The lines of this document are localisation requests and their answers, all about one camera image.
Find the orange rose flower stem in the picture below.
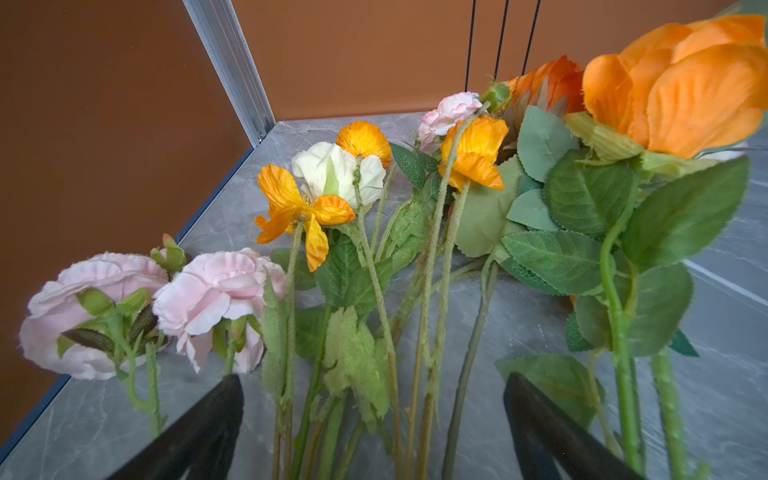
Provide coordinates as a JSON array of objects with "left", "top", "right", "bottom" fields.
[{"left": 498, "top": 15, "right": 767, "bottom": 479}]

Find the pink white lisianthus stem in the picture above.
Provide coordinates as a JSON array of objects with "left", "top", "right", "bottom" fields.
[{"left": 416, "top": 56, "right": 586, "bottom": 480}]

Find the yellow orange poppy stem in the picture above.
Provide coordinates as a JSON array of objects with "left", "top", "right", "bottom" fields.
[{"left": 254, "top": 119, "right": 409, "bottom": 480}]

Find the aluminium corner post left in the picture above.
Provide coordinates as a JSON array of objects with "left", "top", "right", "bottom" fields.
[{"left": 183, "top": 0, "right": 276, "bottom": 147}]

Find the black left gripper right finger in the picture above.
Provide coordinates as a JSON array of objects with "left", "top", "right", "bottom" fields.
[{"left": 503, "top": 372, "right": 640, "bottom": 480}]

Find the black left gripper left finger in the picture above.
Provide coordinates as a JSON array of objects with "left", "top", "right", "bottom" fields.
[{"left": 110, "top": 374, "right": 244, "bottom": 479}]

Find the white rose flower stem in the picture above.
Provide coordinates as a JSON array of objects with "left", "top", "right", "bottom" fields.
[{"left": 290, "top": 142, "right": 385, "bottom": 479}]

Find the pink ranunculus flower stem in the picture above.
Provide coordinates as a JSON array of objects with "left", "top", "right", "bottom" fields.
[{"left": 17, "top": 233, "right": 288, "bottom": 439}]

